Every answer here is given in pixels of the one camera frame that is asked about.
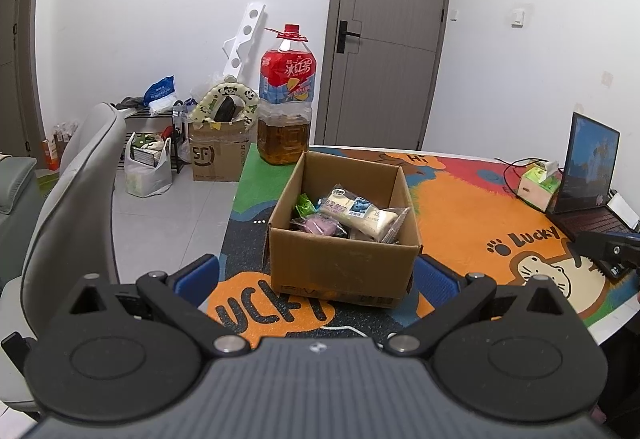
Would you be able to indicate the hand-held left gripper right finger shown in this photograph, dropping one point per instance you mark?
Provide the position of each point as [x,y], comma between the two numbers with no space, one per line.
[437,285]

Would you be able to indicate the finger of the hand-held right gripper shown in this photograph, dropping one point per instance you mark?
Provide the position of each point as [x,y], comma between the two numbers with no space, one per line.
[616,270]
[600,244]

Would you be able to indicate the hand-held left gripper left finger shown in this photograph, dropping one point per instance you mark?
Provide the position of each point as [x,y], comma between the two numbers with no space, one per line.
[197,280]

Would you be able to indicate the silver snack packet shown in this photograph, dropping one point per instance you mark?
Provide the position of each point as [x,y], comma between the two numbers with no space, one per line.
[362,234]

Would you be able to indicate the brown cardboard box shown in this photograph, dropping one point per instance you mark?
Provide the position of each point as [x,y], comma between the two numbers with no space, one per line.
[340,269]

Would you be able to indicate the long white cake packet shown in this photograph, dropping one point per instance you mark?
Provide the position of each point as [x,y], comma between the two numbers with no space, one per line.
[350,209]

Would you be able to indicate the green snack packet red print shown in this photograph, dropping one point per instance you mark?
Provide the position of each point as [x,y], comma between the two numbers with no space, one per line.
[303,207]

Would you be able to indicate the pink snack packet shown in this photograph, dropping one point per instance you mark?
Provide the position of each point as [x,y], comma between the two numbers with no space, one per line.
[320,225]

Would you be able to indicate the white paper card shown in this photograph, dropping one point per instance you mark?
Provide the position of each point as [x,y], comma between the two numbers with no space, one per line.
[622,211]

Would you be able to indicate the colourful cartoon table mat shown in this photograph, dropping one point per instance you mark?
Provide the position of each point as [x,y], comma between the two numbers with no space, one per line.
[460,219]

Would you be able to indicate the green tissue box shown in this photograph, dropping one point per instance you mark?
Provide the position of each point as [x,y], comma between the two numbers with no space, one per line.
[537,189]

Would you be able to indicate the black laptop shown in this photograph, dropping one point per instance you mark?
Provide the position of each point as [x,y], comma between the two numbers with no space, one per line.
[590,159]

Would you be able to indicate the white plastic bag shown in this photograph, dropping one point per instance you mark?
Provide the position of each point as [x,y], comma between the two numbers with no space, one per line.
[147,169]

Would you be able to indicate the taped cardboard box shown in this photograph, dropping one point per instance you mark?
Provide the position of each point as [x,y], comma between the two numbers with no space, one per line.
[220,159]

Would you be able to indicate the grey office chair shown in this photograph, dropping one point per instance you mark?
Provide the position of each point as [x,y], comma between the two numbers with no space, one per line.
[70,219]

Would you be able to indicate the black shoe rack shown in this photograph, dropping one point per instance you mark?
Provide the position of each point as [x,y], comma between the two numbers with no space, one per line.
[150,117]

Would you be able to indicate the blue and white bag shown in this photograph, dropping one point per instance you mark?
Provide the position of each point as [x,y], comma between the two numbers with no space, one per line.
[160,94]

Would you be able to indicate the orange cardboard cartons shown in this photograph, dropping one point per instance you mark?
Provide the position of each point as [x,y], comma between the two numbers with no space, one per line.
[52,151]

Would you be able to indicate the grey green sofa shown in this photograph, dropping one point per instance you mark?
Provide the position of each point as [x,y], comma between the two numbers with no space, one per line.
[17,204]

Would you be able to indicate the large iced tea bottle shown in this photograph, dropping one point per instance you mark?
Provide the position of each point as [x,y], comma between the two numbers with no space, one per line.
[285,79]

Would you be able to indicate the grey room door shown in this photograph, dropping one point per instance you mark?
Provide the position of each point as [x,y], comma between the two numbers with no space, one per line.
[385,69]

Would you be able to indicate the tall white perforated board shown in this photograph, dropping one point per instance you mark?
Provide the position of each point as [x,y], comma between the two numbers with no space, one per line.
[245,34]

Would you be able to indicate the dark side door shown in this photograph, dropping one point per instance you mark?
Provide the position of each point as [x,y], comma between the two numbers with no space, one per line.
[15,69]

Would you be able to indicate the white wall socket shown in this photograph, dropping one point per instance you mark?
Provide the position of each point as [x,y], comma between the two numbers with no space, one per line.
[606,78]

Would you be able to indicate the white light switch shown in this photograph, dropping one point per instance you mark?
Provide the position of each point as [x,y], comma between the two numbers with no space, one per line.
[517,16]

